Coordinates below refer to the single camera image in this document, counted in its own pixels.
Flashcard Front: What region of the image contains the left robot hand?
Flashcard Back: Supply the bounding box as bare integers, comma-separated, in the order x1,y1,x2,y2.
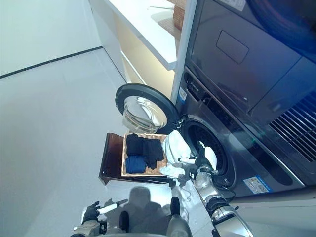
82,201,121,224

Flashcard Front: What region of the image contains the white counter cabinet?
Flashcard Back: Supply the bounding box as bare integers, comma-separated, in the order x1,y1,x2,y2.
88,0,184,99

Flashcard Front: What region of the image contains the energy label sticker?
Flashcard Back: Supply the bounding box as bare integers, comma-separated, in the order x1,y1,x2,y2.
242,175,273,195

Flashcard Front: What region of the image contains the rectangular wicker laundry basket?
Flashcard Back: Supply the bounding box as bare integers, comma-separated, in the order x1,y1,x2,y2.
121,133,171,177

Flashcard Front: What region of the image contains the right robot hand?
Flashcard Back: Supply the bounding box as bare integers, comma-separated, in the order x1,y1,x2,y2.
179,142,217,171

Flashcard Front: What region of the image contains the blue folded garment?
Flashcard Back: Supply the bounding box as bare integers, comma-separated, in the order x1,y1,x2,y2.
125,155,147,174

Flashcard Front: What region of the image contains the small blue sticker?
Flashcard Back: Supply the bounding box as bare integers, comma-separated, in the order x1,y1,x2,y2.
178,87,189,102

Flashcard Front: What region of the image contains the small wicker storage basket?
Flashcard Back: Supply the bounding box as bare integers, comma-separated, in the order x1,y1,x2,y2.
172,0,189,31

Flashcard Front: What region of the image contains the navy folded garment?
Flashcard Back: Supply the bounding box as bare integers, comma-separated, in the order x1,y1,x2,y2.
125,133,147,157

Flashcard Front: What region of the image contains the brown glossy stool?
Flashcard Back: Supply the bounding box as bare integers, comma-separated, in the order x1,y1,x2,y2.
98,132,179,186

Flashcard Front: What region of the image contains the right robot leg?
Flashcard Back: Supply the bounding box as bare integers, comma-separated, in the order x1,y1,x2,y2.
166,196,194,237

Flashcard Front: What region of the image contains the white garment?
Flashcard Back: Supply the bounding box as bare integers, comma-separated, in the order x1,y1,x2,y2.
158,129,192,179

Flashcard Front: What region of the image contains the robot leg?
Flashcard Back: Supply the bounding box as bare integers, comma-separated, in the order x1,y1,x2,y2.
166,196,194,237
119,210,130,233

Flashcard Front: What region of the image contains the black garment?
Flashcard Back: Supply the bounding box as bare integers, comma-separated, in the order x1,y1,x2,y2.
142,139,164,170

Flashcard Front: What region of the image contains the silver robot torso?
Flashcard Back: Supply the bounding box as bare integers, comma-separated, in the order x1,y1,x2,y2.
103,231,173,237

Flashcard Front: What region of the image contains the left robot leg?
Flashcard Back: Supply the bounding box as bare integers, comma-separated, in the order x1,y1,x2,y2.
119,210,130,233

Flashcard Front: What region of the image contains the grey stacked dryer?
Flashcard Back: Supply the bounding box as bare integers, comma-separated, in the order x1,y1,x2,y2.
184,0,316,163

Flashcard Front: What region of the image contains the round glass washer door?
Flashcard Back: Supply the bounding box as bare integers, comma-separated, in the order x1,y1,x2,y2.
115,83,183,135

